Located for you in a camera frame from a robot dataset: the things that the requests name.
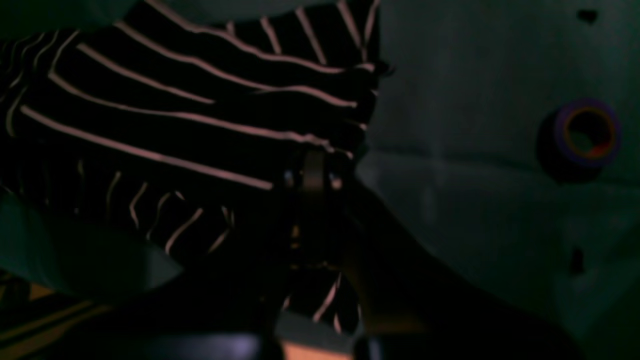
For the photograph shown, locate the small black screw upper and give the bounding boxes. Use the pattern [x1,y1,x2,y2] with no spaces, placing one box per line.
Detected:
[576,9,599,25]

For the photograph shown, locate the navy white striped t-shirt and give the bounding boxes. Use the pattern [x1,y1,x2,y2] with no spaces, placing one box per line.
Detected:
[0,0,396,336]

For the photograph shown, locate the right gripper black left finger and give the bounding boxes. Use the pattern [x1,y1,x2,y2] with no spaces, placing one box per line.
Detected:
[285,150,327,193]

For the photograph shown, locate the purple tape roll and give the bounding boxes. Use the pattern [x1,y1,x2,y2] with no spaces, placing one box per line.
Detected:
[535,98,622,185]

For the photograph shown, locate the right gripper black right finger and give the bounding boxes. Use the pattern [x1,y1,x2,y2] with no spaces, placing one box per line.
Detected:
[326,172,586,360]

